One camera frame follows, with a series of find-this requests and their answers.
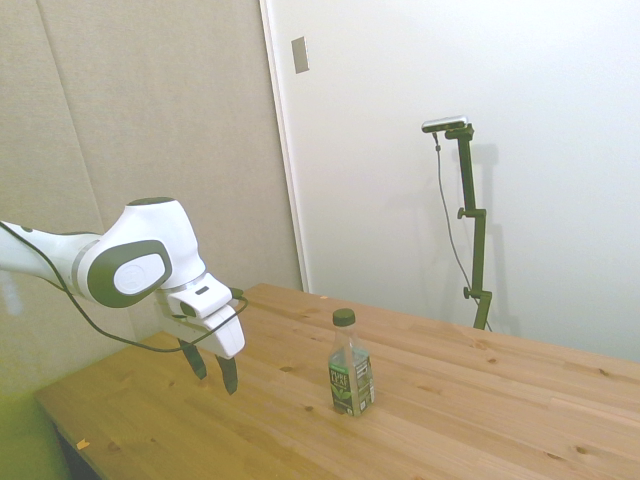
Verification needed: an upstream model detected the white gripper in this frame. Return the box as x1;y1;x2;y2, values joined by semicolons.
160;303;246;396

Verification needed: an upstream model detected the black camera stand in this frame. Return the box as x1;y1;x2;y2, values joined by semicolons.
445;124;493;330

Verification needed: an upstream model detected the grey exterior camera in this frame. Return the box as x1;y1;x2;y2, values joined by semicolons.
421;115;470;134

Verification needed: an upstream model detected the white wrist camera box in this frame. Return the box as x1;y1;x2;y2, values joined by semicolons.
167;277;234;322

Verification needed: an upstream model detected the clear plastic tea bottle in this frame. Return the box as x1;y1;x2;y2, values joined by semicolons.
327;308;375;418

